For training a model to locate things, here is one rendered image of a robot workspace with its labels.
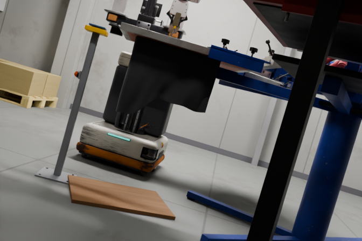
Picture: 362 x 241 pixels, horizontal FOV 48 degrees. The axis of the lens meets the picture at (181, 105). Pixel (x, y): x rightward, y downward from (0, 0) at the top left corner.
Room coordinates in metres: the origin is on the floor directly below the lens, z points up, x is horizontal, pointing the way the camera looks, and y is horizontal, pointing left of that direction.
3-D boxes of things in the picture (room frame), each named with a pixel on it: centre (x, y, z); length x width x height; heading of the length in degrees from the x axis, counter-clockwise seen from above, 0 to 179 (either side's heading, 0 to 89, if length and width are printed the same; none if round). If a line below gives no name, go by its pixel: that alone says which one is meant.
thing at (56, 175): (2.51, 0.63, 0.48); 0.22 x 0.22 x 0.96; 5
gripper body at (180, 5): (2.43, 0.17, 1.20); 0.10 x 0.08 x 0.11; 95
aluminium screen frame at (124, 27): (2.44, 0.05, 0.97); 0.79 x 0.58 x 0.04; 95
